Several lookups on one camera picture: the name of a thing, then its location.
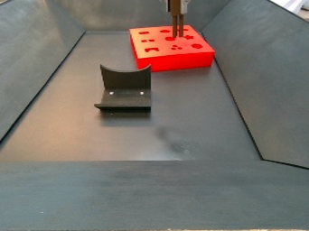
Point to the red block with shaped holes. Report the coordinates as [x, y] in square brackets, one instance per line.
[157, 49]

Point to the black curved fixture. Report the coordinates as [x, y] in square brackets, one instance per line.
[128, 89]

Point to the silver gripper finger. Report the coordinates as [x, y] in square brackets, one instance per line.
[184, 6]
[168, 2]

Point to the brown three prong object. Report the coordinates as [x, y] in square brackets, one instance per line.
[177, 17]

